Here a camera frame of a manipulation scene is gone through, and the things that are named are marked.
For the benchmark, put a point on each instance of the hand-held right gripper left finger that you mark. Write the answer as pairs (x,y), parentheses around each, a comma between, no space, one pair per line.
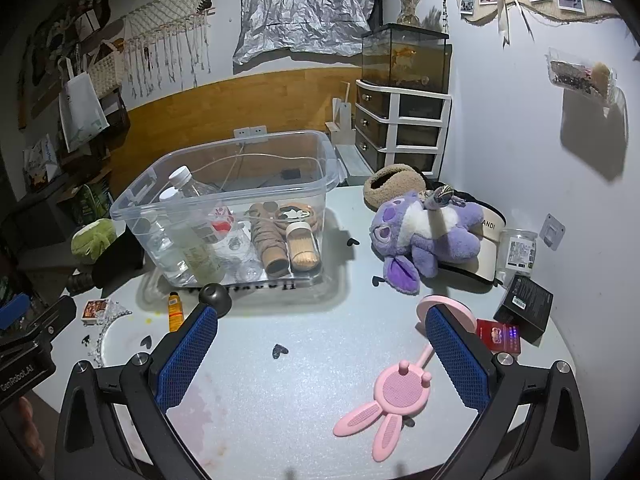
(187,355)

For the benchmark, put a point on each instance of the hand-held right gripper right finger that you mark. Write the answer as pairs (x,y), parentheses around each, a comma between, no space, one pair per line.
(457,360)

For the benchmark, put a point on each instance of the red cigarette box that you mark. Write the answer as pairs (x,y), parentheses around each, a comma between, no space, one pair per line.
(495,337)

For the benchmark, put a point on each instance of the orange tube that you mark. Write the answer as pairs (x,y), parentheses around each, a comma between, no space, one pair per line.
(175,312)

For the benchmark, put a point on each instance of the black round knob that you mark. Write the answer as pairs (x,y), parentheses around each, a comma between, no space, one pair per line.
(215,296)

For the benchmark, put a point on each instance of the pink rabbit phone stand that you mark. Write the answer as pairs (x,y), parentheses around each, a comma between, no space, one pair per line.
(400,395)

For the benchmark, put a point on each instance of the clear plastic storage box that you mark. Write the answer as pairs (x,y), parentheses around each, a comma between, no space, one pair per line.
(327,160)

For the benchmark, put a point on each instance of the person's left hand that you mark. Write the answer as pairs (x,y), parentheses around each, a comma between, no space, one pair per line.
(27,425)

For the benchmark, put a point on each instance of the blue object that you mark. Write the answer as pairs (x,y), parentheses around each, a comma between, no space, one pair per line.
(12,310)

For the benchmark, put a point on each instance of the clear plastic tiara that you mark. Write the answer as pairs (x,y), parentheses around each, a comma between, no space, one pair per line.
(114,316)

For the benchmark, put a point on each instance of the black cardboard box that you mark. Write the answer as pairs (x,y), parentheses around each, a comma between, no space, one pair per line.
(522,305)

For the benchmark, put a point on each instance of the small patterned card box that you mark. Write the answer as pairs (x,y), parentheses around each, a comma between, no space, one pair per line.
(95,310)

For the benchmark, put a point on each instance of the black cylinder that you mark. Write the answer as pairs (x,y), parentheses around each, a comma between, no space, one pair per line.
(80,281)

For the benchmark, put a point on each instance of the purple plush toy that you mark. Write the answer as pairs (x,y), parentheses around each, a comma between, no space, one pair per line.
(450,245)

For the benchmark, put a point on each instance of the black cloth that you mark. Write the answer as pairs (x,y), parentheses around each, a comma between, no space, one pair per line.
(117,260)

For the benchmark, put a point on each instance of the labelled glass jar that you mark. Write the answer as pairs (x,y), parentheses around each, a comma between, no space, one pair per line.
(517,255)

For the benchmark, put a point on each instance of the white visor cap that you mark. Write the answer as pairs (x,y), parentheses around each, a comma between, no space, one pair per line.
(487,232)

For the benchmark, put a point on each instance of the green plush toy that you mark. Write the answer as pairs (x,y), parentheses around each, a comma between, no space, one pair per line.
(92,240)

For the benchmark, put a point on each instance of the brown twine spool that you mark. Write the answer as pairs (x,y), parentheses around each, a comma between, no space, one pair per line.
(267,240)

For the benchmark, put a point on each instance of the toothpick jar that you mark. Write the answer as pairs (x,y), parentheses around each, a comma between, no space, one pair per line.
(304,252)

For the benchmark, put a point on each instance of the patterned fabric ball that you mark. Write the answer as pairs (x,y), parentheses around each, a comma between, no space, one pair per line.
(440,195)

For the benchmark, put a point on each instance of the green printed box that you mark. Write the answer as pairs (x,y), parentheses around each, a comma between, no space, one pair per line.
(92,200)

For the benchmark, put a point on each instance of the round wooden panda coaster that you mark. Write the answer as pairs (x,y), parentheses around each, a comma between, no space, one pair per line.
(295,214)

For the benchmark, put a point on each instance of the beige fleece earmuffs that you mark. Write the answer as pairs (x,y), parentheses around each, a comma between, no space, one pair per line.
(400,180)

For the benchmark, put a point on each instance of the white snack packet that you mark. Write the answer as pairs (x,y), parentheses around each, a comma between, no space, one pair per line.
(40,160)

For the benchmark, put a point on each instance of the black power adapter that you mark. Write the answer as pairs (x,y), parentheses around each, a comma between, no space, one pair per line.
(290,174)

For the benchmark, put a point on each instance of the grey-blue box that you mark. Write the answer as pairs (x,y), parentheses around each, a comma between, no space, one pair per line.
(352,165)

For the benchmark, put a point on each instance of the white tote bag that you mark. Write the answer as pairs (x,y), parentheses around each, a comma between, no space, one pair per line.
(82,110)

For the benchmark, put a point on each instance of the white wooden stand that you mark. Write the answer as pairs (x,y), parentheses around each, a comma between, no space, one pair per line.
(342,127)

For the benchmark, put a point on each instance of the woven basket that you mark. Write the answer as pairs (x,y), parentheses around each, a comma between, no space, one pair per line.
(107,72)

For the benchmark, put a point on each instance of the glass fish tank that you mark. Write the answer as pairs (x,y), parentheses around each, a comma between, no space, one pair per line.
(405,60)

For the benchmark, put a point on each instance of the silver foil sheet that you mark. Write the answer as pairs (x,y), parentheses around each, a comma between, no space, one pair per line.
(310,5)

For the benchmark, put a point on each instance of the adhesive wall hook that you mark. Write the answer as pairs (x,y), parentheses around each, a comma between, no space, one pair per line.
(552,230)

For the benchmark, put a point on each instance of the white wall socket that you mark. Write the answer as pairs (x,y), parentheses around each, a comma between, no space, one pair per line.
(250,131)

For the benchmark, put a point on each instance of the white frame drawer unit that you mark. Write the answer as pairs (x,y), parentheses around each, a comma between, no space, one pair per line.
(400,125)

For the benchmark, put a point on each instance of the clear wall-mounted box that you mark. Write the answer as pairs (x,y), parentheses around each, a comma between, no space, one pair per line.
(580,77)

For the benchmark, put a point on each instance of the dark floral wall decor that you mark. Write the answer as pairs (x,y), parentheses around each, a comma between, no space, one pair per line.
(55,30)

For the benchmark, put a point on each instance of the white macrame wall hanging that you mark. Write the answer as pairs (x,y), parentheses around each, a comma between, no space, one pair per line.
(165,15)

